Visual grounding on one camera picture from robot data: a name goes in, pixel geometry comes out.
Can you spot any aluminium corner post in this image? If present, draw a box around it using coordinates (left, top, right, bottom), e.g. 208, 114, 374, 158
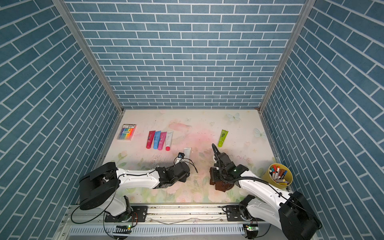
258, 0, 317, 114
52, 0, 124, 114

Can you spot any yellow cup of markers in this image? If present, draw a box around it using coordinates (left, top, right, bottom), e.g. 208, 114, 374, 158
262, 163, 294, 190

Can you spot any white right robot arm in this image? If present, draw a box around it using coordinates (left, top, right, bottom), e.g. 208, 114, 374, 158
210, 151, 323, 240

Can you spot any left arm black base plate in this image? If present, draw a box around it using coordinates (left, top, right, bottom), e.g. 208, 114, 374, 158
105, 206, 148, 224

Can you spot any aluminium left corner post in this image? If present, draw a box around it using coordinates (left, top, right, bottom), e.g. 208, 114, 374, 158
52, 0, 124, 114

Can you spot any brown wiping cloth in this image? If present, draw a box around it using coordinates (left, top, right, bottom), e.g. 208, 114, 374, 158
210, 167, 234, 193

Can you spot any rainbow highlighter pen pack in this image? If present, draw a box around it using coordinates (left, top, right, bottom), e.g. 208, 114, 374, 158
117, 124, 137, 141

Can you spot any green toothpaste tube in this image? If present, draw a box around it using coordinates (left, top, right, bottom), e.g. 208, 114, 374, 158
218, 130, 229, 148

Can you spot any white orange-capped toothpaste tube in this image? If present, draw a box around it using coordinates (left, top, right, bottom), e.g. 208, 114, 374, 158
184, 147, 192, 159

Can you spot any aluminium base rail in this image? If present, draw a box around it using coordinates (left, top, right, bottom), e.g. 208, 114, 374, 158
52, 203, 317, 240

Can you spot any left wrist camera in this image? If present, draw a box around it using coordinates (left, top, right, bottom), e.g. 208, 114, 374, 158
177, 153, 185, 159

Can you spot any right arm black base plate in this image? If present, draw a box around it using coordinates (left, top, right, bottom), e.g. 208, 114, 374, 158
222, 205, 264, 222

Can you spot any white pink-capped toothpaste tube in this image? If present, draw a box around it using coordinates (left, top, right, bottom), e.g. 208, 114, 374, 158
166, 132, 173, 151

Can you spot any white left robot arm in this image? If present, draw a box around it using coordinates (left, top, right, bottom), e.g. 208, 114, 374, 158
79, 162, 190, 217

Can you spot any red toothpaste tube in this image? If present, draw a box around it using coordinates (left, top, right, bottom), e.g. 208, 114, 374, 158
146, 131, 156, 149

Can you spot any blue toothpaste tube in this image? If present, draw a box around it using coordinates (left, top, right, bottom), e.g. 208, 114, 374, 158
153, 131, 161, 150

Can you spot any aluminium right corner post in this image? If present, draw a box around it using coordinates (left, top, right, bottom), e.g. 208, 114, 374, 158
258, 0, 317, 114

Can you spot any magenta toothpaste tube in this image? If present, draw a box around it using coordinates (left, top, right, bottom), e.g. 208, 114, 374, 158
158, 132, 167, 151

